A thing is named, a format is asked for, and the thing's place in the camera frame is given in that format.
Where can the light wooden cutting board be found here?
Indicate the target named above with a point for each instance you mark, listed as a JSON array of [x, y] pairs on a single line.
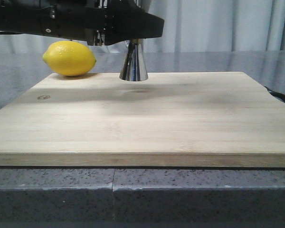
[[212, 119]]

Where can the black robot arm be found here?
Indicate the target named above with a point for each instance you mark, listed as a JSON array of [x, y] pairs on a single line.
[[20, 16]]

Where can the silver double jigger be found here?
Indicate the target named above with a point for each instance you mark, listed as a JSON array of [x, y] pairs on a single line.
[[134, 68]]

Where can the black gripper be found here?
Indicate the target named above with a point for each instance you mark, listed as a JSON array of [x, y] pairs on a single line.
[[98, 22]]

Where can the grey curtain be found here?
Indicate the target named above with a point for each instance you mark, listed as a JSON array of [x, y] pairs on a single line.
[[190, 26]]

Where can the yellow lemon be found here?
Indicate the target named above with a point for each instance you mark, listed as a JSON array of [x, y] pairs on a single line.
[[69, 58]]

